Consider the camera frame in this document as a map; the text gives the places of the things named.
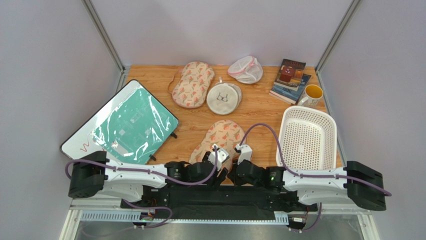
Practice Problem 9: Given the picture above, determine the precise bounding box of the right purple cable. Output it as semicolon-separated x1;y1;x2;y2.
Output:
238;123;393;233

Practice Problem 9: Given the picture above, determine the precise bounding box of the teal sheet in plastic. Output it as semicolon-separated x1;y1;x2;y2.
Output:
91;87;179;165

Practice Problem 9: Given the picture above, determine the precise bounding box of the bottom blue book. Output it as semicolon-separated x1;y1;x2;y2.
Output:
269;74;312;105

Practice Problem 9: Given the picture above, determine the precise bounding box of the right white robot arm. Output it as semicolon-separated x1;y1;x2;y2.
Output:
227;160;390;211

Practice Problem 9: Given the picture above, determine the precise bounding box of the round white mesh bag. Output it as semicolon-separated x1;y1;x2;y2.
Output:
206;77;243;116

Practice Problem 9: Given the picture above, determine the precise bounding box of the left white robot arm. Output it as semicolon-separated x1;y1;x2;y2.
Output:
65;148;230;203

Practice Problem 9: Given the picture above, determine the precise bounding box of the white drawing board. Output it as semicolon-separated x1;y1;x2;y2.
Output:
60;80;177;160

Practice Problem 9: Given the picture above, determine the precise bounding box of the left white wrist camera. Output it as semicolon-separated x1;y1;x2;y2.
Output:
208;144;230;171

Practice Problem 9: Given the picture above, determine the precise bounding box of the top book dark cover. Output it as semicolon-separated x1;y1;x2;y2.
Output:
274;59;306;91

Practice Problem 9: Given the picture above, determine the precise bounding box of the white yellow-inside mug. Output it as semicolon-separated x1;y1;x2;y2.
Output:
296;84;324;108

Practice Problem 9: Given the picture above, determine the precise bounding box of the white perforated plastic basket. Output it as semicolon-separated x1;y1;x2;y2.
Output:
276;105;337;170

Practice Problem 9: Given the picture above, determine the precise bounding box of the aluminium frame rail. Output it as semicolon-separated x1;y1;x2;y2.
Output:
60;196;380;240

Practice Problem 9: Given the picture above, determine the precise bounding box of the floral mesh laundry bag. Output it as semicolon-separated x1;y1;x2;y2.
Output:
169;61;215;109
189;119;245;171

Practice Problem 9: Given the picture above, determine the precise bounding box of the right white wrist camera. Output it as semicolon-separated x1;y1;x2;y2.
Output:
235;143;253;165

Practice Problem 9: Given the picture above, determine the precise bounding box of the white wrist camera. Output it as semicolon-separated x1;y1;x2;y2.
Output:
208;144;230;171
235;143;253;165

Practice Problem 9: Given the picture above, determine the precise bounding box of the white pink-trimmed mesh bag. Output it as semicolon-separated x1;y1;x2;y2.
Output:
227;55;264;84

